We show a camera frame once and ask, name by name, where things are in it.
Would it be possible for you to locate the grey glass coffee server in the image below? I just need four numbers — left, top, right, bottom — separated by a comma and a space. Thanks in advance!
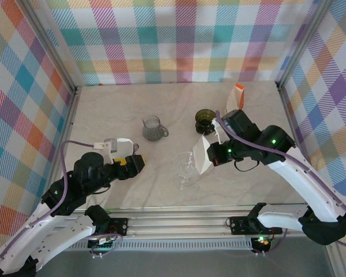
141, 115, 170, 142

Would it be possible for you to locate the dark green coffee dripper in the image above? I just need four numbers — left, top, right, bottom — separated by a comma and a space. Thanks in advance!
194, 108, 217, 135

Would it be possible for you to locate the clear glass coffee server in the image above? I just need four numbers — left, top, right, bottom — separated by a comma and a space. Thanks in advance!
175, 170, 200, 192

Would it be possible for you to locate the orange coffee filter pack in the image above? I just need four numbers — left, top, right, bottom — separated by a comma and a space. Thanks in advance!
224, 83, 246, 116

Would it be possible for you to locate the left green circuit board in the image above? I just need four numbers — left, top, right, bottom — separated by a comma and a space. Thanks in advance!
88, 238, 116, 252

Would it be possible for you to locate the right circuit board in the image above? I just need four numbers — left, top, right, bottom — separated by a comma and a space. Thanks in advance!
252, 236, 270, 248

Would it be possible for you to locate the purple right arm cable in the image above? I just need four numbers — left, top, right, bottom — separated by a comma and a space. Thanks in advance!
216, 111, 346, 256

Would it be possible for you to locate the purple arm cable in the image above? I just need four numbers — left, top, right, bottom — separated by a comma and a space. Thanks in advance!
0, 140, 125, 260
216, 111, 346, 256

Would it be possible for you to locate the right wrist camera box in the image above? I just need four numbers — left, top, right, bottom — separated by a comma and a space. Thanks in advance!
209, 117, 224, 144

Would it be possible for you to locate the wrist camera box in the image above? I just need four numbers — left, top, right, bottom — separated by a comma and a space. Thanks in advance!
209, 117, 224, 144
92, 138, 118, 165

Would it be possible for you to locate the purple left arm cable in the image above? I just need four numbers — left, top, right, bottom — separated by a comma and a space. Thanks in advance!
0, 140, 125, 260

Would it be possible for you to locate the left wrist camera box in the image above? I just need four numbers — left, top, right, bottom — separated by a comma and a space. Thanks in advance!
92, 138, 118, 165

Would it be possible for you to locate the aluminium side rail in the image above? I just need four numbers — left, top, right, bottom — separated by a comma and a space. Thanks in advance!
50, 86, 82, 204
276, 82, 321, 213

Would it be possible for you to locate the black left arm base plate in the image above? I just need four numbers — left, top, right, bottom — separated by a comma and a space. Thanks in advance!
99, 218, 129, 237

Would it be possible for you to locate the aluminium mounting rail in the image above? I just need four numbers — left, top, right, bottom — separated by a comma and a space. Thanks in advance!
20, 203, 340, 243

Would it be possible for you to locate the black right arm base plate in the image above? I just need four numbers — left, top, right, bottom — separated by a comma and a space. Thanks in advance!
229, 215, 283, 235

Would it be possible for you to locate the slotted grey cable duct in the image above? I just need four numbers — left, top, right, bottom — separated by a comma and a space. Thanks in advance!
72, 241, 253, 252

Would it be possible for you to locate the aluminium frame post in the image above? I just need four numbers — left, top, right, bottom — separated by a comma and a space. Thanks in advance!
275, 0, 335, 90
17, 0, 82, 93

